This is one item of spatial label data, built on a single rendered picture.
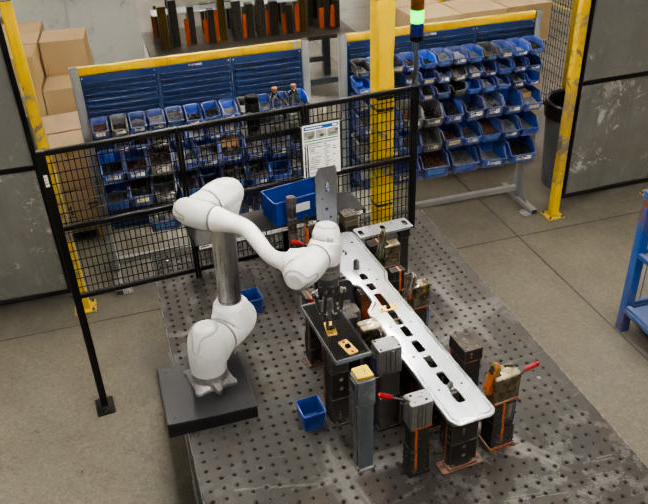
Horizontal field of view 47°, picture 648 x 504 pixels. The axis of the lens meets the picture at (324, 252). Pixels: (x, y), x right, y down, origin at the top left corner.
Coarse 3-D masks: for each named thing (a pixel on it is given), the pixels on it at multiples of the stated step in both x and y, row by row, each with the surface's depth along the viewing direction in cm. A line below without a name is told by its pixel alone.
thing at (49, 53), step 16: (32, 32) 684; (48, 32) 682; (64, 32) 680; (80, 32) 679; (32, 48) 641; (48, 48) 660; (64, 48) 663; (80, 48) 666; (32, 64) 625; (48, 64) 667; (64, 64) 670; (80, 64) 673; (32, 80) 631; (48, 80) 662; (64, 80) 660; (48, 96) 642; (64, 96) 645; (48, 112) 649; (64, 112) 652
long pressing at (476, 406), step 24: (360, 240) 366; (360, 264) 347; (360, 288) 332; (384, 288) 330; (384, 312) 315; (408, 312) 315; (432, 336) 301; (408, 360) 289; (432, 384) 277; (456, 384) 276; (456, 408) 266; (480, 408) 266
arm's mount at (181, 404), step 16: (176, 368) 326; (240, 368) 326; (160, 384) 317; (176, 384) 317; (240, 384) 316; (176, 400) 308; (192, 400) 308; (208, 400) 308; (224, 400) 308; (240, 400) 308; (176, 416) 300; (192, 416) 300; (208, 416) 300; (224, 416) 302; (240, 416) 305; (256, 416) 308; (176, 432) 299; (192, 432) 302
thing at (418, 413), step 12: (408, 396) 263; (420, 396) 264; (408, 408) 263; (420, 408) 261; (432, 408) 264; (408, 420) 265; (420, 420) 264; (408, 432) 270; (420, 432) 268; (408, 444) 274; (420, 444) 272; (408, 456) 276; (420, 456) 274; (408, 468) 278; (420, 468) 278
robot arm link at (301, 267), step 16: (208, 224) 277; (224, 224) 275; (240, 224) 272; (256, 240) 262; (272, 256) 254; (288, 256) 249; (304, 256) 247; (320, 256) 249; (288, 272) 244; (304, 272) 243; (320, 272) 248; (304, 288) 246
